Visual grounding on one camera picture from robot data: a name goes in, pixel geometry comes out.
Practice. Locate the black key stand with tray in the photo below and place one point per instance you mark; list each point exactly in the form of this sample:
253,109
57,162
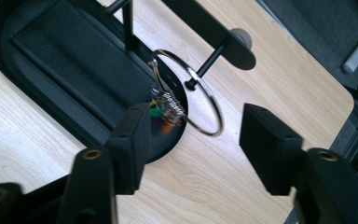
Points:
28,90

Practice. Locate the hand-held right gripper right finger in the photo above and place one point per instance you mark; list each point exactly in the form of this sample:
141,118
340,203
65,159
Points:
270,149

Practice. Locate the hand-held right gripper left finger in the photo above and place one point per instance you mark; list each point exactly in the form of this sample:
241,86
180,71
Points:
133,146

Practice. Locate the grey round table grommet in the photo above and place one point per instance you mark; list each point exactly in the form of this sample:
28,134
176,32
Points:
244,36

